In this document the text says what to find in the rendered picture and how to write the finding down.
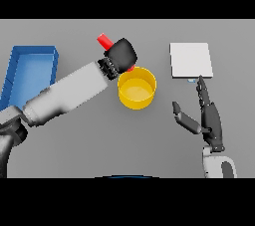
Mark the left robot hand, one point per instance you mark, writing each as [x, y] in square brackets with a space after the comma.
[121, 54]

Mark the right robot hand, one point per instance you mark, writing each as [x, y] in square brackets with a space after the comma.
[209, 117]

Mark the red beaker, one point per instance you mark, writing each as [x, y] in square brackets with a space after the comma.
[105, 41]

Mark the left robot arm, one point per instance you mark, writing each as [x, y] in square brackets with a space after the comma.
[66, 93]

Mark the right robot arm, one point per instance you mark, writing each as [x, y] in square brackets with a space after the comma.
[217, 167]

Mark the yellow bowl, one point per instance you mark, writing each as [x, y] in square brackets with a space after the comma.
[136, 91]

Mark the pale square scale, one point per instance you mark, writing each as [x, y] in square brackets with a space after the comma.
[191, 60]

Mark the blue tray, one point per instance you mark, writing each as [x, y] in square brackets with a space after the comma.
[30, 72]

